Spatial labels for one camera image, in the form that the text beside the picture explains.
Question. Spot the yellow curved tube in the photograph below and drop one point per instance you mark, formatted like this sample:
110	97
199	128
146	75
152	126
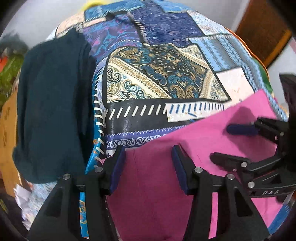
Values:
93	3

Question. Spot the blue patchwork bedspread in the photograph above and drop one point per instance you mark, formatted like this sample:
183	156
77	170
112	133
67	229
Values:
165	74

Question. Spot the brown wooden door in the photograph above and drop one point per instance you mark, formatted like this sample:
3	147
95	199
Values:
264	31

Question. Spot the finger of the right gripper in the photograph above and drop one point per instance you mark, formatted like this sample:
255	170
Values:
229	162
242	129

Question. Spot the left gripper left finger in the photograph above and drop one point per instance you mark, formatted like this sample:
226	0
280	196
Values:
59	218

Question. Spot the white papers pile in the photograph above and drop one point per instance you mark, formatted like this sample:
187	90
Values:
22	198

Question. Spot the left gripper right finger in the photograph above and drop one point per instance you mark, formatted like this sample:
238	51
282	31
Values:
238	217

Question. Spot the pink pants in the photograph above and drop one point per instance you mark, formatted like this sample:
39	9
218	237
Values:
150	202

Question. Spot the dark navy folded garment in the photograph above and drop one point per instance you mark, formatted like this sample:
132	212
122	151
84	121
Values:
54	108

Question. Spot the green bag with clutter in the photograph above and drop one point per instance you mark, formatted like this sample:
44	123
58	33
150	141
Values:
13	50

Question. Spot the green orange fleece blanket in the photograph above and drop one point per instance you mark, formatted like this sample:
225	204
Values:
263	70

